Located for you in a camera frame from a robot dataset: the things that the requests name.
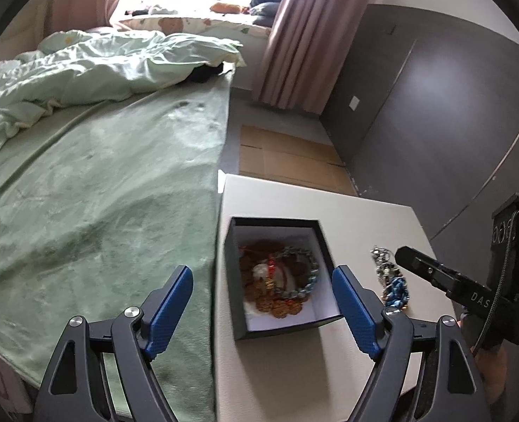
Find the orange plush toy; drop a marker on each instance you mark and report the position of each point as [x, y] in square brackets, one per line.
[225, 8]

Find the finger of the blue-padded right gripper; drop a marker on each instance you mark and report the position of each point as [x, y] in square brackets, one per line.
[426, 268]

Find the black jewelry box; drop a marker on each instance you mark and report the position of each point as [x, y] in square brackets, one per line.
[320, 310]

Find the wall power socket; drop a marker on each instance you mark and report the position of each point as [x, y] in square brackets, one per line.
[354, 103]

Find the pink right curtain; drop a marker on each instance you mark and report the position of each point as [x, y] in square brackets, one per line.
[307, 48]

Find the light green duvet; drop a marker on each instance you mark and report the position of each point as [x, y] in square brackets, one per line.
[79, 68]

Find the person's right hand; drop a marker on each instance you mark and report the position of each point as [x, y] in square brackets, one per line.
[492, 365]

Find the bear-print window seat cushion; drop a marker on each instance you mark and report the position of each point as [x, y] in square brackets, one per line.
[195, 25]

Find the flattened cardboard on floor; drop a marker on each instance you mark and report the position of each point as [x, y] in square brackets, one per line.
[288, 159]

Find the green bed sheet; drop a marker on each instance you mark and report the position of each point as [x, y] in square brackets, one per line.
[98, 205]

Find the black camera mount with cable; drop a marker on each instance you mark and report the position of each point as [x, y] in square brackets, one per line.
[504, 247]

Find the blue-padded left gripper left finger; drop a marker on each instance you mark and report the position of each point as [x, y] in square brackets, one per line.
[75, 385]

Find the jewelry pile in box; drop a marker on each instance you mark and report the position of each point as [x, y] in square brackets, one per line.
[277, 279]

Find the dark cushions on sill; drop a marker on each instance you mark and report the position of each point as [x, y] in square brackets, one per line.
[264, 12]

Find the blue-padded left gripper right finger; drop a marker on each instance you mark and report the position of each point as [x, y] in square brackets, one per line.
[448, 388]

